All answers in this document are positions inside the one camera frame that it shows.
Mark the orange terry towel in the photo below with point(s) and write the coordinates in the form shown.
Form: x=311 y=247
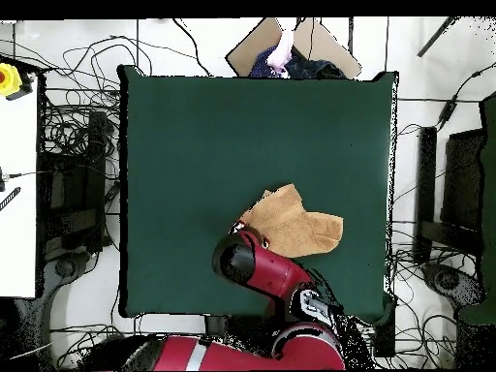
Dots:
x=294 y=228

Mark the dark blue garment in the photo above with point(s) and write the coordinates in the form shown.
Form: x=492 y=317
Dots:
x=310 y=68

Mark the cardboard box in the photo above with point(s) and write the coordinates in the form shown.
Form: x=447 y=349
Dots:
x=248 y=50

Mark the black rod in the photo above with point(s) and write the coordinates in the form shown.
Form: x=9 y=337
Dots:
x=436 y=37

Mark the pale pink garment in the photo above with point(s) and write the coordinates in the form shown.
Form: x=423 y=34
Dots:
x=281 y=54

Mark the black equipment rack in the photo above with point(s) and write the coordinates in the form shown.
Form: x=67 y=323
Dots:
x=463 y=178
x=95 y=174

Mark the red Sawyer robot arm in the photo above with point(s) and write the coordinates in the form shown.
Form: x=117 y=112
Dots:
x=271 y=271

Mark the black power adapter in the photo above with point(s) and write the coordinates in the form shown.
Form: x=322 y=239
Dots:
x=446 y=112

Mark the white desk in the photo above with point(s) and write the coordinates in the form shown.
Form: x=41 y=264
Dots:
x=17 y=193

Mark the yellow emergency stop button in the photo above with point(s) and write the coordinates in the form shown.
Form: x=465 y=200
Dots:
x=7 y=79

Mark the green covered side table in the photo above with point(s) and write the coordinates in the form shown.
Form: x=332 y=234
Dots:
x=489 y=193

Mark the dark green tablecloth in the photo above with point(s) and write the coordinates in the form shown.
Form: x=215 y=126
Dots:
x=193 y=116

